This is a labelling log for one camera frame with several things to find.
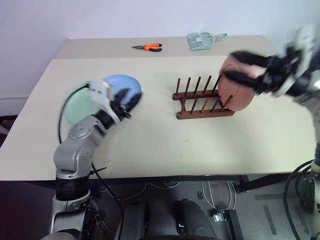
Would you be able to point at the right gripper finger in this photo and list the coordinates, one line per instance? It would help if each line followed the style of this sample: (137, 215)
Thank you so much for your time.
(248, 58)
(238, 77)

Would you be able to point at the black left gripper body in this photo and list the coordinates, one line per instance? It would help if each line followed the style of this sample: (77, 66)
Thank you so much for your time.
(122, 110)

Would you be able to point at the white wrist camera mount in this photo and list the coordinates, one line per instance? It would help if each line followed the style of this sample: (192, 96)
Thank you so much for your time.
(303, 47)
(101, 93)

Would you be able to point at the wooden dish rack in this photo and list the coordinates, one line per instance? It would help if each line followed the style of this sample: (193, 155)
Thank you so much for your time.
(197, 115)

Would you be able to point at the black metal table foot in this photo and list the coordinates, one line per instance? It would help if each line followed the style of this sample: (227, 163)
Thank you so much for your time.
(231, 225)

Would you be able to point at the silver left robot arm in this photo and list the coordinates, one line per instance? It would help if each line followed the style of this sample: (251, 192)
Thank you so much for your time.
(75, 150)

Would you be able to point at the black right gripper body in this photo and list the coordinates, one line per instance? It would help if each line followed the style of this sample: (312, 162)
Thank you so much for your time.
(275, 72)

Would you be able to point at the blue plate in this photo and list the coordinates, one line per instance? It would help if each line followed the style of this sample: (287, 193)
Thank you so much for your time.
(126, 81)

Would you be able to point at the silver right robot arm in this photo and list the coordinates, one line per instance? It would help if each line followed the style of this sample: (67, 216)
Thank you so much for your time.
(303, 85)

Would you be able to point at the dark rounded shape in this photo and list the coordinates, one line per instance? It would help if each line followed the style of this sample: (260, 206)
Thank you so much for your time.
(135, 220)
(193, 220)

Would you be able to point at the green plate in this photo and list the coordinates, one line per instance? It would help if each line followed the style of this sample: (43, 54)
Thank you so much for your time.
(78, 106)

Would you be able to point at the pink plate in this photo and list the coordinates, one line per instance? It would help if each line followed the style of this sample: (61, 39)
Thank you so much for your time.
(237, 96)

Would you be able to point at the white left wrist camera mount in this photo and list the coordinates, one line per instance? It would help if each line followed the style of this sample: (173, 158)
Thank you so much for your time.
(101, 93)

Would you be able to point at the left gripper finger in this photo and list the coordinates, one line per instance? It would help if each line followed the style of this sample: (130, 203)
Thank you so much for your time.
(121, 96)
(135, 101)

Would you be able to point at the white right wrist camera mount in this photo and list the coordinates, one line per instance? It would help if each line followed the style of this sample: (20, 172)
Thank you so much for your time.
(303, 47)

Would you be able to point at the black table frame bar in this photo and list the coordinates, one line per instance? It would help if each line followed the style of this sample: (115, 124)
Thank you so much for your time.
(265, 182)

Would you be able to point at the clear plastic bag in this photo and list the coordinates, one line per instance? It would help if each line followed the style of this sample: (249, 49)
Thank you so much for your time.
(200, 41)

